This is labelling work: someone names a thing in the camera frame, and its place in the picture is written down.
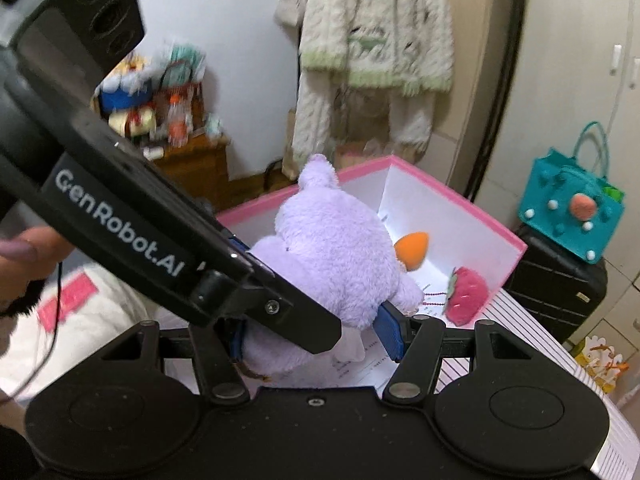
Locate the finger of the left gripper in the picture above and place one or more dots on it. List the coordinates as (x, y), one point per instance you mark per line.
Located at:
(270, 300)

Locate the brown paper bag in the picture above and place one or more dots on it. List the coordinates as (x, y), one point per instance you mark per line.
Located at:
(356, 136)

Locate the white plastic bag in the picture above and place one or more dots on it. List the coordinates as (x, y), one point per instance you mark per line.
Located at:
(178, 62)

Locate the wooden side cabinet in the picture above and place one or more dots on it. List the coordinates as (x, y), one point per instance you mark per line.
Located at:
(200, 167)

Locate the striped table cloth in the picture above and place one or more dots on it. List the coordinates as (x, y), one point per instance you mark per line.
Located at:
(619, 456)

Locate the orange drink bottle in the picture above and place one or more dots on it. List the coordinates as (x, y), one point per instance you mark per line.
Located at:
(176, 122)

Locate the white wardrobe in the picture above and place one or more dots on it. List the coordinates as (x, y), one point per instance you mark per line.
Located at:
(578, 61)

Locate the black suitcase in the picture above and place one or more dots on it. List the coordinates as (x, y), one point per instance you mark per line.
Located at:
(558, 289)

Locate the person's left hand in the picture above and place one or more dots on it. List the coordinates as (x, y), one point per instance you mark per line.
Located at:
(27, 261)

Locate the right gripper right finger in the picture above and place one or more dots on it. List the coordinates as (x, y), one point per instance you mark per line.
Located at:
(415, 345)

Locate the orange makeup sponge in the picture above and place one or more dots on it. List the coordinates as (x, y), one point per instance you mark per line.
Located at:
(411, 249)

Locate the pink storage box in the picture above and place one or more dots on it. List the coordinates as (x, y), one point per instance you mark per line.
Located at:
(406, 200)

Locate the colourful paper gift bag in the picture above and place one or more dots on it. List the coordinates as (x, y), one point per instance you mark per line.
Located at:
(601, 362)

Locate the blue white flower bouquet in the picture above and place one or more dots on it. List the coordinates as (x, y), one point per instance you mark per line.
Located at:
(125, 97)

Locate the pink strawberry plush keychain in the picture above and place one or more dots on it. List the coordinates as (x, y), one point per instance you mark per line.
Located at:
(468, 293)

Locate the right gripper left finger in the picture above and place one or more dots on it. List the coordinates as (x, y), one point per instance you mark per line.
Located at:
(217, 350)

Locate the purple plush toy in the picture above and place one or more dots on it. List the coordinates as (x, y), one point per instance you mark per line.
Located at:
(337, 251)

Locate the teal felt tote bag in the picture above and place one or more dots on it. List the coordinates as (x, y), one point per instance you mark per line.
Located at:
(570, 204)

